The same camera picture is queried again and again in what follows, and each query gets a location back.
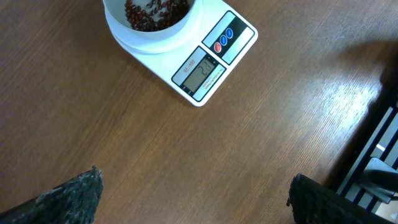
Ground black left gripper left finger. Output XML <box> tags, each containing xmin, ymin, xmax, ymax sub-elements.
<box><xmin>1</xmin><ymin>166</ymin><xmax>103</xmax><ymax>224</ymax></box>

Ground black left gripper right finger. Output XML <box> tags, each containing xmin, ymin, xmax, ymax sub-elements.
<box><xmin>287</xmin><ymin>174</ymin><xmax>389</xmax><ymax>224</ymax></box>

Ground white digital kitchen scale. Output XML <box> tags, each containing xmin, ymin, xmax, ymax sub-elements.
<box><xmin>111</xmin><ymin>0</ymin><xmax>258</xmax><ymax>106</ymax></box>

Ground white round bowl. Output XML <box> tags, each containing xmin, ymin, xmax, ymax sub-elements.
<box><xmin>103</xmin><ymin>0</ymin><xmax>203</xmax><ymax>42</ymax></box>

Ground red beans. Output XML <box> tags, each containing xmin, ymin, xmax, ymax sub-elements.
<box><xmin>124</xmin><ymin>0</ymin><xmax>190</xmax><ymax>32</ymax></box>

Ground grey metal table frame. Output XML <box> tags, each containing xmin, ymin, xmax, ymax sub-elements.
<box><xmin>325</xmin><ymin>55</ymin><xmax>398</xmax><ymax>215</ymax></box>

